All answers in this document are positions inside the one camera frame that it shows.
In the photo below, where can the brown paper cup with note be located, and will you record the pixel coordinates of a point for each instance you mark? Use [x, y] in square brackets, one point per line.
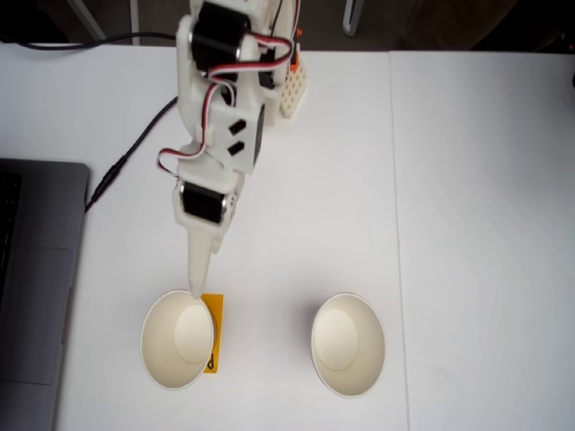
[166, 359]

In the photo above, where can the yellow sticky note with writing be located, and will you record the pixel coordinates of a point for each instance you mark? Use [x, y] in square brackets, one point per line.
[217, 314]

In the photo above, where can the dark grey laptop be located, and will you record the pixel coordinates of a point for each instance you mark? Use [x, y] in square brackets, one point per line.
[40, 292]

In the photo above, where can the white table leg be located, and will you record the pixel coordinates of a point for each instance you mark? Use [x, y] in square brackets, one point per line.
[90, 20]
[135, 22]
[352, 18]

